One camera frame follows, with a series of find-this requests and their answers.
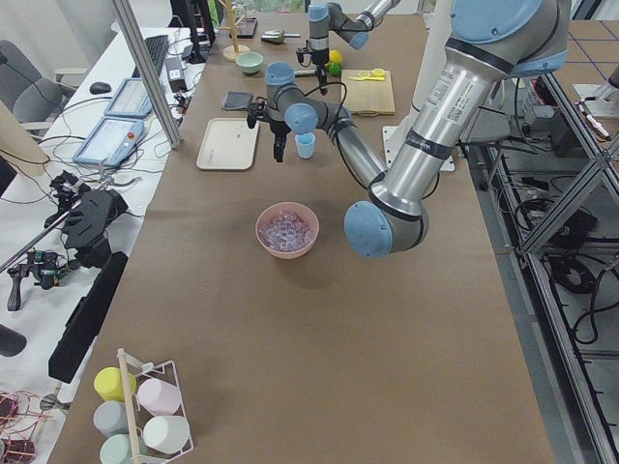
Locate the blue teach pendant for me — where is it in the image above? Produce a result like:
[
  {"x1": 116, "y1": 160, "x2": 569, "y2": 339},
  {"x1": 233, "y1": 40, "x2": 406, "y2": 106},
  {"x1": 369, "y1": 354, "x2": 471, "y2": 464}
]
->
[
  {"x1": 73, "y1": 117, "x2": 144, "y2": 167},
  {"x1": 103, "y1": 78, "x2": 153, "y2": 119}
]

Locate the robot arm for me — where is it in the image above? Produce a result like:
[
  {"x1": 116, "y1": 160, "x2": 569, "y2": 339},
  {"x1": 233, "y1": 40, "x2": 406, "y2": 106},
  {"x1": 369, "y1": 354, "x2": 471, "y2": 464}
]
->
[
  {"x1": 296, "y1": 0, "x2": 400, "y2": 95},
  {"x1": 247, "y1": 1, "x2": 571, "y2": 258}
]

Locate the green cup in rack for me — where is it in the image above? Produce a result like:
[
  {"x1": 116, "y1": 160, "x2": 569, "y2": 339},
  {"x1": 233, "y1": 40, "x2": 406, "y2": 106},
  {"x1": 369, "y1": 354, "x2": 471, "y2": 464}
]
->
[{"x1": 99, "y1": 434, "x2": 133, "y2": 464}]

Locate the aluminium frame post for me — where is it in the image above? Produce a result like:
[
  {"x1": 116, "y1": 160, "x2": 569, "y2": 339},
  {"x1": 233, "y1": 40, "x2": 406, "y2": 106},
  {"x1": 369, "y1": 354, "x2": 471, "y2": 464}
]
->
[{"x1": 111, "y1": 0, "x2": 182, "y2": 149}]

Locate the bamboo cutting board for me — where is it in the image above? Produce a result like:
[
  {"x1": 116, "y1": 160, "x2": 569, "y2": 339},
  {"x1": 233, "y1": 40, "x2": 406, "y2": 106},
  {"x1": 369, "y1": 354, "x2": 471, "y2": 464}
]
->
[{"x1": 341, "y1": 69, "x2": 396, "y2": 116}]

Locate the white cup rack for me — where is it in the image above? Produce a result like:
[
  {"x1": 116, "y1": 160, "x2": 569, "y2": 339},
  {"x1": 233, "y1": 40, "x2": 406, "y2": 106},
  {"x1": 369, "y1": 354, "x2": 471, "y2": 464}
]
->
[{"x1": 117, "y1": 348, "x2": 194, "y2": 463}]

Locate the light blue plastic cup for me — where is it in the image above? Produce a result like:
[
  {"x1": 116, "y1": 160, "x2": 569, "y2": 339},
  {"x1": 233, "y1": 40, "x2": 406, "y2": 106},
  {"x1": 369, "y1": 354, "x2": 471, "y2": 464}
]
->
[{"x1": 295, "y1": 132, "x2": 315, "y2": 160}]

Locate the green lime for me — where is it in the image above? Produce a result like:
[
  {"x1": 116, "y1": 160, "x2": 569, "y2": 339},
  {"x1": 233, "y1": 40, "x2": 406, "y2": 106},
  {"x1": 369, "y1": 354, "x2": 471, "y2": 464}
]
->
[{"x1": 328, "y1": 63, "x2": 341, "y2": 77}]

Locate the black keyboard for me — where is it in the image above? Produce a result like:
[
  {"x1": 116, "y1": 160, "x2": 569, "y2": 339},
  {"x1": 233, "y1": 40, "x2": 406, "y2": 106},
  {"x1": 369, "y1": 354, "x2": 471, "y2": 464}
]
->
[{"x1": 144, "y1": 35, "x2": 169, "y2": 77}]

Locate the light green bowl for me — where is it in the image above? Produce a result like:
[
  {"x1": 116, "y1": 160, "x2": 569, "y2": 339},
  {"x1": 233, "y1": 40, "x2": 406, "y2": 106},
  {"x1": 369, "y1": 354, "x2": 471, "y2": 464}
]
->
[{"x1": 235, "y1": 51, "x2": 264, "y2": 75}]

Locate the wooden glass drying stand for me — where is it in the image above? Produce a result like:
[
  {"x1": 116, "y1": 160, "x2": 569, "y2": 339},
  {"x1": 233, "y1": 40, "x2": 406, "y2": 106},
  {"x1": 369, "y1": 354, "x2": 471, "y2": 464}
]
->
[{"x1": 218, "y1": 0, "x2": 251, "y2": 62}]

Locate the steel muddler black tip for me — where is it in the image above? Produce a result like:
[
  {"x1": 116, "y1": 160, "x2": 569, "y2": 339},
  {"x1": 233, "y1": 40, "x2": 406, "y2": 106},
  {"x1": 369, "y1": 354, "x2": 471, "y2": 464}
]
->
[{"x1": 294, "y1": 70, "x2": 316, "y2": 77}]

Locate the black computer mouse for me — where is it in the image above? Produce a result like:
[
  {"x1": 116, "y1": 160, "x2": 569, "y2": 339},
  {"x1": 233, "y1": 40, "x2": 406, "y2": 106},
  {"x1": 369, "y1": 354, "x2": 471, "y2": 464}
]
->
[{"x1": 89, "y1": 81, "x2": 111, "y2": 95}]

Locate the yellow cup in rack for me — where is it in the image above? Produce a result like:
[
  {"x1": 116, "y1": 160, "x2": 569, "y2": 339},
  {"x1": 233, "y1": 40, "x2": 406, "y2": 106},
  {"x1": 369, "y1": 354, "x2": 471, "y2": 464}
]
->
[{"x1": 93, "y1": 366, "x2": 125, "y2": 402}]

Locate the black monitor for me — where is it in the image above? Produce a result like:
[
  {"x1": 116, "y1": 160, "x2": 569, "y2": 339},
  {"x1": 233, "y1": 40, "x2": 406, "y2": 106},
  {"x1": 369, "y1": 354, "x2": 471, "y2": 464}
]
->
[{"x1": 170, "y1": 0, "x2": 216, "y2": 65}]

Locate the yellow lemon upper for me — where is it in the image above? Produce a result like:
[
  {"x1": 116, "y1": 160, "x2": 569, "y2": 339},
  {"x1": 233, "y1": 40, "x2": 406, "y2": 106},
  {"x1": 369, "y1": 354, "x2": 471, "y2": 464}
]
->
[{"x1": 329, "y1": 49, "x2": 343, "y2": 66}]

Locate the blue teach pendant lower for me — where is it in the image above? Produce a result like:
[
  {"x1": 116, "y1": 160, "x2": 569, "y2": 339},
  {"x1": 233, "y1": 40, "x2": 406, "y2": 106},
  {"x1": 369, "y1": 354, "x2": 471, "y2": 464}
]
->
[{"x1": 73, "y1": 117, "x2": 144, "y2": 167}]

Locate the cream rabbit tray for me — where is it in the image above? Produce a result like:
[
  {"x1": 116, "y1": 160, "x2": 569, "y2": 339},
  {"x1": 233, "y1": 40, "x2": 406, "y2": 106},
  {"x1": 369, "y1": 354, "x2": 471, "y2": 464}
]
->
[{"x1": 195, "y1": 118, "x2": 259, "y2": 171}]

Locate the blue teach pendant upper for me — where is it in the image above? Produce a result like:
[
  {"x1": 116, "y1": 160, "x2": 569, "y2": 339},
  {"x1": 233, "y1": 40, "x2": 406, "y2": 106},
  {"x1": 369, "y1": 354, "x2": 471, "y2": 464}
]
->
[{"x1": 103, "y1": 78, "x2": 153, "y2": 119}]

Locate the yellow plastic knife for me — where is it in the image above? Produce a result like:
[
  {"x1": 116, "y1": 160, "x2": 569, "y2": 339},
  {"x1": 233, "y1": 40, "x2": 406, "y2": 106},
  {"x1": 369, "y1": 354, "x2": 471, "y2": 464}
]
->
[{"x1": 349, "y1": 72, "x2": 385, "y2": 81}]

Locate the steel ice scoop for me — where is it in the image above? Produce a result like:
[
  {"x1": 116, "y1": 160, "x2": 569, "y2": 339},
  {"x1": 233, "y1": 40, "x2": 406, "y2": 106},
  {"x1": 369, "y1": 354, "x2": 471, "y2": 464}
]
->
[{"x1": 260, "y1": 30, "x2": 301, "y2": 44}]

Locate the grey folded cloth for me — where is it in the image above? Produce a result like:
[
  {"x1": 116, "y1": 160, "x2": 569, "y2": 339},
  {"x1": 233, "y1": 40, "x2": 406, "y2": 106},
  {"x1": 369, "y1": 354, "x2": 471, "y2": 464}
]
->
[{"x1": 221, "y1": 91, "x2": 253, "y2": 111}]

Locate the white cup in rack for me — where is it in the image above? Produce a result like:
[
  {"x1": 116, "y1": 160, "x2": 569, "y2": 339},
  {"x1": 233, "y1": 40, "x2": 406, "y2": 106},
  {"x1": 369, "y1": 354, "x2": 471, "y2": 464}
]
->
[{"x1": 142, "y1": 416, "x2": 190, "y2": 454}]

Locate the grey cup in rack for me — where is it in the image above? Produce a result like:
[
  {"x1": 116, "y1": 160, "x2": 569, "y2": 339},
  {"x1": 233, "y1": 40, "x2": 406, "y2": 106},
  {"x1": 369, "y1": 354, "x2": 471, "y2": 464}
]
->
[{"x1": 93, "y1": 400, "x2": 129, "y2": 438}]

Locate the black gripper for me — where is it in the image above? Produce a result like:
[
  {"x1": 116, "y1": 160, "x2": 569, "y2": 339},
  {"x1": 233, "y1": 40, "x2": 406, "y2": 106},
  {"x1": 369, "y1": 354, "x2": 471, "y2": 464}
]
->
[
  {"x1": 296, "y1": 41, "x2": 330, "y2": 95},
  {"x1": 246, "y1": 97, "x2": 290, "y2": 162}
]

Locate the pile of clear ice cubes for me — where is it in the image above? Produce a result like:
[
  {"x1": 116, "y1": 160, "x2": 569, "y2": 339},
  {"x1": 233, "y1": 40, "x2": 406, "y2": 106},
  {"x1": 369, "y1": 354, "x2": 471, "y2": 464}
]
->
[{"x1": 258, "y1": 211, "x2": 315, "y2": 252}]

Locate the pink bowl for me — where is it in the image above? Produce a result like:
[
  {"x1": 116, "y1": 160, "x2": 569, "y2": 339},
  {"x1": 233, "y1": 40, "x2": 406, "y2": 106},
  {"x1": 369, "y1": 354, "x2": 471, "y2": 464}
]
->
[{"x1": 255, "y1": 202, "x2": 319, "y2": 259}]

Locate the pink cup in rack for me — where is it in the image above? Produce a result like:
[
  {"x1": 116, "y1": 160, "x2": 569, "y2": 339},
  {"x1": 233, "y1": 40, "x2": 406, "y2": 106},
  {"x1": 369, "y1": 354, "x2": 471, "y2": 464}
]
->
[{"x1": 136, "y1": 378, "x2": 182, "y2": 416}]

